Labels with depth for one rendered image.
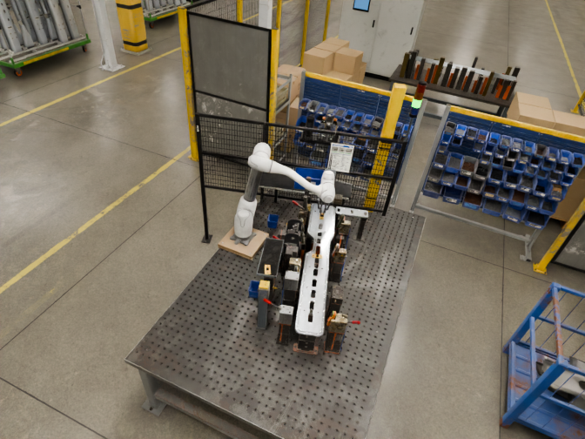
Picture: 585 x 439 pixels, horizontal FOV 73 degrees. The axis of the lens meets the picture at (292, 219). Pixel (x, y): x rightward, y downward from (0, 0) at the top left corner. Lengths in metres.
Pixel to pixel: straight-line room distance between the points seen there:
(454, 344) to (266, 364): 2.02
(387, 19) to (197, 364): 7.88
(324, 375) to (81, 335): 2.25
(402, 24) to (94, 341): 7.88
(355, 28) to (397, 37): 0.91
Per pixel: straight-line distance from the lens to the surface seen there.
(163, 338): 3.04
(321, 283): 2.93
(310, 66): 7.21
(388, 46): 9.40
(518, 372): 4.13
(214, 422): 3.23
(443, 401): 3.87
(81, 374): 3.89
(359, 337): 3.08
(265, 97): 5.00
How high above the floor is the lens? 3.20
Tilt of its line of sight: 40 degrees down
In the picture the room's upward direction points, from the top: 6 degrees clockwise
